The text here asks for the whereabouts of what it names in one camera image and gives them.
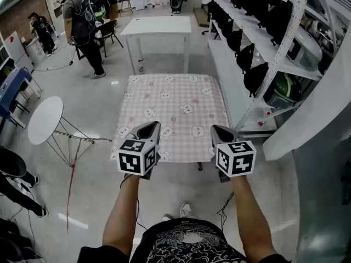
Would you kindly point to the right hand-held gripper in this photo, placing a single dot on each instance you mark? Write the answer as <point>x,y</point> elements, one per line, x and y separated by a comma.
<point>238,160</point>

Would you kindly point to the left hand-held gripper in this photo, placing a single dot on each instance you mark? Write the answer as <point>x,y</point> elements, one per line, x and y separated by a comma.
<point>131,160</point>

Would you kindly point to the pink checked tablecloth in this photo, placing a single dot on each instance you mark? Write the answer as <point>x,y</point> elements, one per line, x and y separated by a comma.
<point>175,105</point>

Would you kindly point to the person's right forearm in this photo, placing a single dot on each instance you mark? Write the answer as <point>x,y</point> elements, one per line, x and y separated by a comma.
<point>252,215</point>

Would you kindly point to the person's left forearm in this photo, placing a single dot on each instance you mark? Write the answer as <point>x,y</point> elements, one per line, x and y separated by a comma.
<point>123,215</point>

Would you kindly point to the white metal shelving rack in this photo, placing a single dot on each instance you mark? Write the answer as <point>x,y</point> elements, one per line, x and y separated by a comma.
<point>233,92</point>

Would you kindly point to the clear bottle with red cap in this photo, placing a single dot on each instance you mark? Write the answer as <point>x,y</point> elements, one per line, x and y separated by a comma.
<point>141,66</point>

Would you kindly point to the row of black bags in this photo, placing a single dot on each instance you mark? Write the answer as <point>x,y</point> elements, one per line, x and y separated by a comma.
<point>255,75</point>

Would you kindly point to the black backpack with green dome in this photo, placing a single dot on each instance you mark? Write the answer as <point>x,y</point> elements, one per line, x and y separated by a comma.
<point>90,7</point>
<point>285,89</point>

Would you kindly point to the person's right white shoe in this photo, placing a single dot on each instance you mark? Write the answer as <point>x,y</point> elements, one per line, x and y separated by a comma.
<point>186,210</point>

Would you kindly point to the person's white shoe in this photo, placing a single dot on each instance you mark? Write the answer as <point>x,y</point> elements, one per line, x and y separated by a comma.
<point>167,217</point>
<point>186,210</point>

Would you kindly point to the person's left white shoe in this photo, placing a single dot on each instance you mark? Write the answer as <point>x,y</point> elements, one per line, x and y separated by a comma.
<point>167,217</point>

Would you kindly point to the round white side table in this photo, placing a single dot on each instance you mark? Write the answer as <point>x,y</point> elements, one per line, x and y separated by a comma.
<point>45,119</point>

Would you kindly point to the white rectangular table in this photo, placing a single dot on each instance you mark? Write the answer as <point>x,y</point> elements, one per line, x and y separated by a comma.
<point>156,25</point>

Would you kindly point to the black folding chair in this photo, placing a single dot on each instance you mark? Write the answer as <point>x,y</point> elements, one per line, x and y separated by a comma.
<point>108,30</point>

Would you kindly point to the person's black printed t-shirt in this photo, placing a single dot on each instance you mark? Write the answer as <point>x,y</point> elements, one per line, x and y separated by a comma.
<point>186,242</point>

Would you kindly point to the black domed backpack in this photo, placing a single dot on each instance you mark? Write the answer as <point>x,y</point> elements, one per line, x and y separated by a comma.
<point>12,163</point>

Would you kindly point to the blue table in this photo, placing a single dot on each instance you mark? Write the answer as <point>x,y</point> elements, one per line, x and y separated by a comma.
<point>13,83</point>

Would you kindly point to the white board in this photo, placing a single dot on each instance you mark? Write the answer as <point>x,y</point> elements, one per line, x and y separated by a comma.
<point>15,48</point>

